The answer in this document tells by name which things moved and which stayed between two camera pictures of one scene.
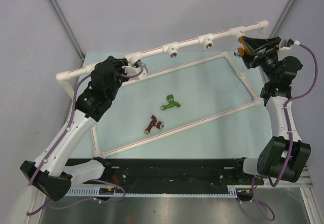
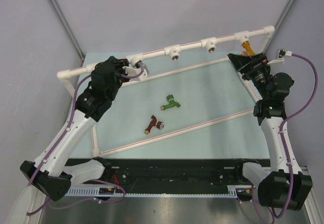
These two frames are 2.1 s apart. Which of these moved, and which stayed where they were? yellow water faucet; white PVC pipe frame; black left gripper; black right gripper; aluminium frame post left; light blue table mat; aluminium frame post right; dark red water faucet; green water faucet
Moved: black right gripper; white PVC pipe frame; yellow water faucet
Stayed: aluminium frame post left; aluminium frame post right; dark red water faucet; light blue table mat; green water faucet; black left gripper
